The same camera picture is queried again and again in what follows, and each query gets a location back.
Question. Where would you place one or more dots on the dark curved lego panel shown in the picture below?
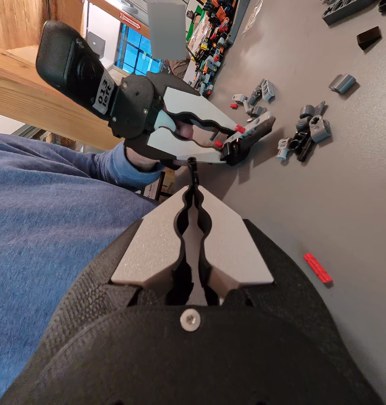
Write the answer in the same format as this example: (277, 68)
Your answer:
(259, 124)

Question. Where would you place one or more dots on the small grey lego brick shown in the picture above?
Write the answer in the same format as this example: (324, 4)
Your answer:
(342, 83)

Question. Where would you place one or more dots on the wooden ceiling beams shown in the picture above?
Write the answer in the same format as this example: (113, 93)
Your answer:
(28, 82)

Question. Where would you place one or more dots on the small light grey lego connector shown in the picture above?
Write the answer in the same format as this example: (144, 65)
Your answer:
(283, 149)

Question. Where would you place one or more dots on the long black lego axle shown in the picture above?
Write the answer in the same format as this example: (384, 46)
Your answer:
(192, 171)

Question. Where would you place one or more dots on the person's blue clothing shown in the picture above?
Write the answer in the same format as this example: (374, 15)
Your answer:
(47, 253)

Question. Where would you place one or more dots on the dark grey angled lego beam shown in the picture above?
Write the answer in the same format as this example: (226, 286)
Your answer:
(348, 9)

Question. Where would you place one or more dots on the person's left hand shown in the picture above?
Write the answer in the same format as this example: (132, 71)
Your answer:
(183, 131)

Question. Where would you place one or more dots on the partly built lego model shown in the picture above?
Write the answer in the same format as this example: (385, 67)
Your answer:
(212, 38)

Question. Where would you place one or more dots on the cluster of dark lego connectors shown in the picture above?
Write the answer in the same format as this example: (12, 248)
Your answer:
(305, 134)

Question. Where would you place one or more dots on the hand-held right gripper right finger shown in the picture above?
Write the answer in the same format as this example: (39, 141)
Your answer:
(237, 250)

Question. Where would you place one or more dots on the red pin with grey connector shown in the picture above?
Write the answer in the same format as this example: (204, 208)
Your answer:
(238, 99)

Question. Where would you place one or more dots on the short red lego pin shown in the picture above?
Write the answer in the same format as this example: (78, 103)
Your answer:
(317, 267)
(218, 144)

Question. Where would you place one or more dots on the black angled lego piece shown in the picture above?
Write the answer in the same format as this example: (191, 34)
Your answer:
(234, 152)

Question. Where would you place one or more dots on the small clear plastic bag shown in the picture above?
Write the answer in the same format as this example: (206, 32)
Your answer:
(253, 7)

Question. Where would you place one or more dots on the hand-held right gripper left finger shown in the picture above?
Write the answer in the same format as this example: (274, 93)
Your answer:
(149, 250)

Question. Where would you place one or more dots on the window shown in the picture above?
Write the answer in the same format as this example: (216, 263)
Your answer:
(136, 54)

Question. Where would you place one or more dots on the long light grey lego beam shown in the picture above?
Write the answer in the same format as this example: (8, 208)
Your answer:
(229, 137)

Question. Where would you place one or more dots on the small black lego slope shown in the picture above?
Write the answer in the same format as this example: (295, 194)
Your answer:
(369, 38)

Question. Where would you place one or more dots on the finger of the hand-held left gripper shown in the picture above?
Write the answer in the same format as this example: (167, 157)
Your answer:
(199, 109)
(180, 147)

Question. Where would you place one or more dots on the cluster of grey lego connectors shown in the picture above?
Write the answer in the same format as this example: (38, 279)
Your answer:
(257, 98)

